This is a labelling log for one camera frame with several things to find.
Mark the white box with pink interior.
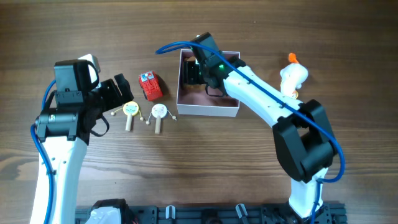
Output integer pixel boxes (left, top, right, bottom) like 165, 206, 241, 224
176, 49, 240, 117

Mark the right blue cable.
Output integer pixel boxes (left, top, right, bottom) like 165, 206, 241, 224
155, 41, 346, 224

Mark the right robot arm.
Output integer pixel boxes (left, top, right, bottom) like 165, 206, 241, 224
182, 32, 342, 222

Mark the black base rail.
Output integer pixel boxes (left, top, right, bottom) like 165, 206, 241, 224
74, 203, 348, 224

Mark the red toy truck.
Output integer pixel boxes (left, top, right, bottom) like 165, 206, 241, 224
139, 70, 163, 101

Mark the pink face rattle drum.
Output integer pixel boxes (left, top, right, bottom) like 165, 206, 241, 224
146, 103, 177, 134

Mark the white plush duck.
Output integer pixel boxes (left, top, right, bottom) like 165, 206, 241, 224
280, 53, 308, 99

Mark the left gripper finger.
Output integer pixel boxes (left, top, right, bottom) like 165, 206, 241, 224
114, 73, 130, 93
119, 83, 134, 104

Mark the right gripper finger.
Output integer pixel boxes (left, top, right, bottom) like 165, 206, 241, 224
188, 61, 199, 85
182, 60, 190, 85

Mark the blue cable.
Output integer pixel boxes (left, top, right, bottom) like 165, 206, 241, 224
29, 79, 58, 224
155, 41, 346, 224

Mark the left blue cable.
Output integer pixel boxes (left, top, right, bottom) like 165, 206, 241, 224
29, 79, 58, 224

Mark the yellow face rattle drum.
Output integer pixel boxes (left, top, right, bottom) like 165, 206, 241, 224
111, 101, 144, 131

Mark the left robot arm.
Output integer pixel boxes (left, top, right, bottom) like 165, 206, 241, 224
30, 54, 134, 223

